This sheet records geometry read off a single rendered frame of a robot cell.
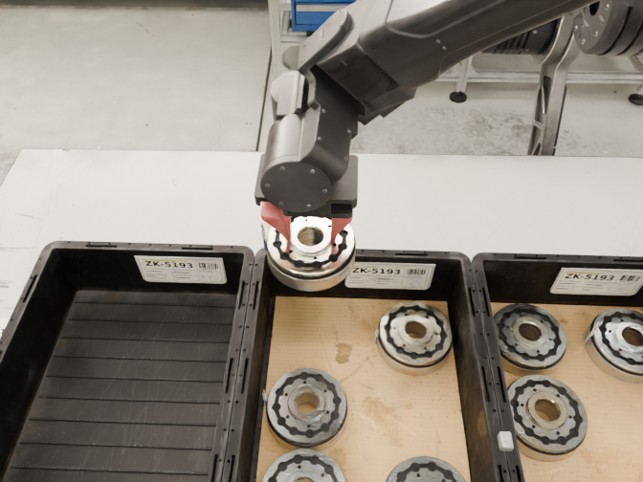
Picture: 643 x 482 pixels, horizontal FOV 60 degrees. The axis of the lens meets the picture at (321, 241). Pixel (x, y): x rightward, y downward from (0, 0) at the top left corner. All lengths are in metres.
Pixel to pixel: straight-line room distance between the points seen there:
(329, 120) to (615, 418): 0.57
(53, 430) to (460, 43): 0.67
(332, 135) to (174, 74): 2.50
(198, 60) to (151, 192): 1.81
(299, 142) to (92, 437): 0.51
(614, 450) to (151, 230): 0.87
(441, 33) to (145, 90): 2.50
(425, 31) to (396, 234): 0.74
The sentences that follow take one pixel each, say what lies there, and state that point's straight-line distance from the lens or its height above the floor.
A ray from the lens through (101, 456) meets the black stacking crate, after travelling 0.79.
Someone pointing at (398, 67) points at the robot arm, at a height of 1.30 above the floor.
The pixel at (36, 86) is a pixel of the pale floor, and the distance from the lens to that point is 3.06.
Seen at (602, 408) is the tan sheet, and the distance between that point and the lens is 0.85.
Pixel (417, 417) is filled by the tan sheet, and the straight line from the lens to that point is 0.77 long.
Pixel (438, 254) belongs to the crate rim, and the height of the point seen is 0.93.
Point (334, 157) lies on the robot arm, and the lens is 0.42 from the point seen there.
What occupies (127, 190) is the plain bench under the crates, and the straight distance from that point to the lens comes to 1.25.
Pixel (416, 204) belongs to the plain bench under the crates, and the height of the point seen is 0.70.
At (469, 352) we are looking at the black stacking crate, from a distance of 0.74.
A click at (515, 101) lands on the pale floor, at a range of 2.78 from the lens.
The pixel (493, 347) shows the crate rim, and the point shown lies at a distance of 0.72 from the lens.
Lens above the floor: 1.53
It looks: 50 degrees down
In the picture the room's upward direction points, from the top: straight up
